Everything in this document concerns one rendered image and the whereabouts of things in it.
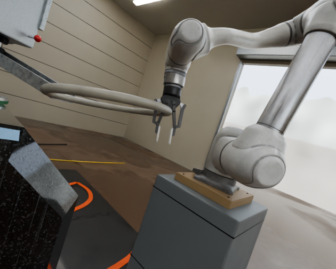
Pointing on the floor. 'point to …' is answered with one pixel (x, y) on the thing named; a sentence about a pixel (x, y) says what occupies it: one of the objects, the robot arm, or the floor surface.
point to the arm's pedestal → (194, 230)
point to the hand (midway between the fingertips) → (164, 135)
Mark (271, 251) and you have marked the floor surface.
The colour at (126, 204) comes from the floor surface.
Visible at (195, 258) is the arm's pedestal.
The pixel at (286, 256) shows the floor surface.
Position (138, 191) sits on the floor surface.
